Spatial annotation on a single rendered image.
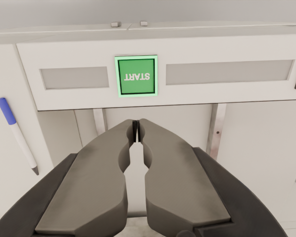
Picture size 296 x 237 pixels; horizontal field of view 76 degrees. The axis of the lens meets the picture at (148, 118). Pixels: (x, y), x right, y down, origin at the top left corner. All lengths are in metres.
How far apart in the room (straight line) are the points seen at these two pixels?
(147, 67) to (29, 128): 0.20
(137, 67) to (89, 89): 0.07
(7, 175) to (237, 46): 0.42
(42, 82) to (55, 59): 0.04
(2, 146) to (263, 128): 0.56
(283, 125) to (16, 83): 0.57
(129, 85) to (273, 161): 0.49
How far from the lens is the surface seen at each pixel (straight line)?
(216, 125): 0.46
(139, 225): 0.63
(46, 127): 0.35
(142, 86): 0.27
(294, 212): 0.95
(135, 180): 0.57
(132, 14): 1.22
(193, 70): 0.28
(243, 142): 0.56
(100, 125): 0.43
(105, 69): 0.28
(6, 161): 0.40
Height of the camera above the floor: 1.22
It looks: 62 degrees down
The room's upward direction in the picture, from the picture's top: 174 degrees clockwise
